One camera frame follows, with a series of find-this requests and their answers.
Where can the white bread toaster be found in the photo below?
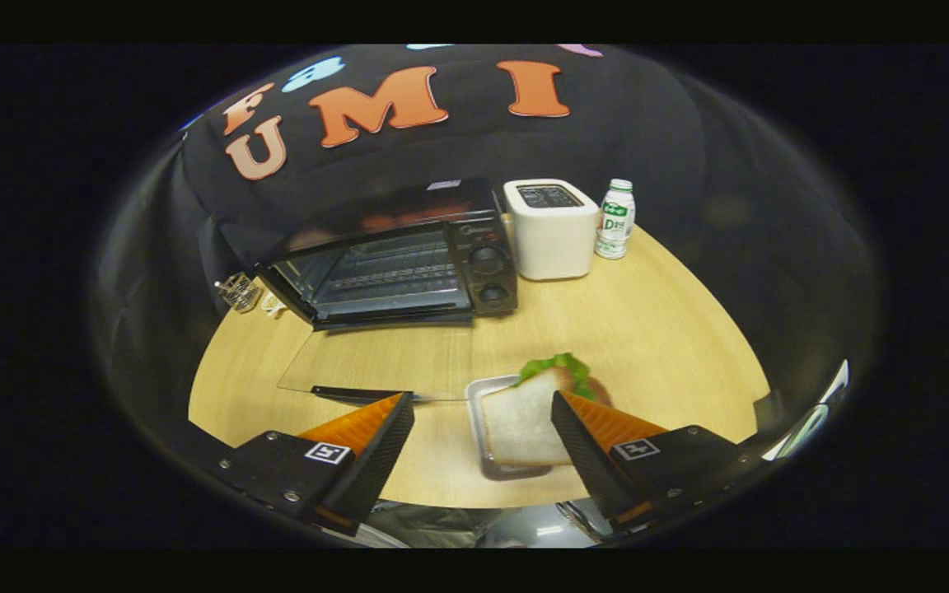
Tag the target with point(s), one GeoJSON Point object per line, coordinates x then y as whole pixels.
{"type": "Point", "coordinates": [553, 243]}

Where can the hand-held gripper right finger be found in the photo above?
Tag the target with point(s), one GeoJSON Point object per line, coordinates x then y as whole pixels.
{"type": "Point", "coordinates": [586, 453]}

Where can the small white object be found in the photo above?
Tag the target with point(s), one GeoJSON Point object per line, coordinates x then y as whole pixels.
{"type": "Point", "coordinates": [273, 305]}

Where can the black toaster oven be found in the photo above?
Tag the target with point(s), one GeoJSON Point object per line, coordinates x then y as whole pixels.
{"type": "Point", "coordinates": [487, 259]}

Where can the white green-label drink bottle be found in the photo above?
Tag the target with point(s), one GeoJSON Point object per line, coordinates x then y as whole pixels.
{"type": "Point", "coordinates": [614, 226]}

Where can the lettuce sandwich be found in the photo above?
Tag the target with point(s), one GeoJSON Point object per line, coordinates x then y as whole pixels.
{"type": "Point", "coordinates": [524, 420]}

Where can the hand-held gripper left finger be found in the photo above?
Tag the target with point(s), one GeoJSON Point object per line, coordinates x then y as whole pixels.
{"type": "Point", "coordinates": [380, 461]}

